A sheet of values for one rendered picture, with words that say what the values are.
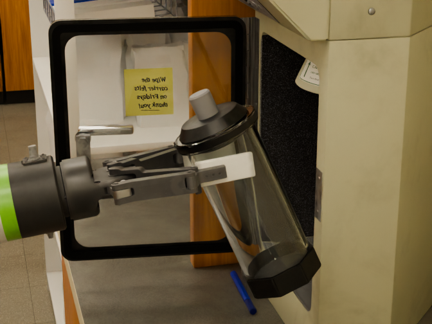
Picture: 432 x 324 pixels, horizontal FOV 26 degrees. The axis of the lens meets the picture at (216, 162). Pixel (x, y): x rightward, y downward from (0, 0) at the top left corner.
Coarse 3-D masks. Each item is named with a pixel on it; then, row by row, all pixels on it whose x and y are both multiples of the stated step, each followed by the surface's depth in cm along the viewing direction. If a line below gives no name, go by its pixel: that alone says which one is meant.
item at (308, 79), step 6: (306, 60) 133; (306, 66) 132; (312, 66) 131; (300, 72) 134; (306, 72) 132; (312, 72) 130; (300, 78) 133; (306, 78) 131; (312, 78) 130; (318, 78) 129; (300, 84) 132; (306, 84) 131; (312, 84) 130; (318, 84) 129; (306, 90) 131; (312, 90) 130; (318, 90) 129
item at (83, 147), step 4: (76, 136) 146; (80, 136) 146; (84, 136) 146; (88, 136) 146; (76, 140) 146; (80, 140) 146; (84, 140) 146; (88, 140) 146; (76, 144) 146; (80, 144) 146; (84, 144) 146; (88, 144) 147; (76, 148) 147; (80, 148) 147; (84, 148) 147; (88, 148) 147; (76, 152) 147; (80, 152) 147; (84, 152) 147; (88, 152) 147; (76, 156) 147; (88, 156) 147
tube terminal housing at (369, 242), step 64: (384, 0) 117; (320, 64) 120; (384, 64) 119; (320, 128) 122; (384, 128) 122; (384, 192) 125; (320, 256) 126; (384, 256) 129; (320, 320) 129; (384, 320) 132
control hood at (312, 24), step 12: (264, 0) 117; (276, 0) 113; (288, 0) 114; (300, 0) 114; (312, 0) 114; (324, 0) 115; (276, 12) 117; (288, 12) 114; (300, 12) 114; (312, 12) 115; (324, 12) 115; (288, 24) 119; (300, 24) 115; (312, 24) 115; (324, 24) 116; (312, 36) 116; (324, 36) 116
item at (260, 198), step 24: (240, 120) 112; (192, 144) 111; (240, 144) 112; (264, 168) 114; (216, 192) 114; (240, 192) 113; (264, 192) 114; (240, 216) 114; (264, 216) 114; (288, 216) 116; (240, 240) 116; (264, 240) 115; (288, 240) 116; (240, 264) 119; (264, 264) 116; (288, 264) 116
